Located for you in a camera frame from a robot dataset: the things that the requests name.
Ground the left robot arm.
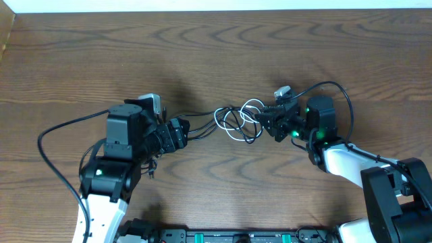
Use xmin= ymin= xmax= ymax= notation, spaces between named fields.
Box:
xmin=73 ymin=94 xmax=190 ymax=242

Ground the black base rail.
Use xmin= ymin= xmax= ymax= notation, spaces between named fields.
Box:
xmin=113 ymin=219 xmax=341 ymax=243

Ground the right camera black cable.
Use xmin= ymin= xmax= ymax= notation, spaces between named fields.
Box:
xmin=290 ymin=80 xmax=432 ymax=210

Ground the white usb cable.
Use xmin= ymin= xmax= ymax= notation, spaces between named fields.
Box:
xmin=213 ymin=98 xmax=267 ymax=142

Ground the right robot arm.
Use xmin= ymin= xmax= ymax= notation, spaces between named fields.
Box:
xmin=255 ymin=95 xmax=431 ymax=242

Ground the black usb cable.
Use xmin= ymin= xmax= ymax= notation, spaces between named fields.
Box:
xmin=140 ymin=105 xmax=271 ymax=179

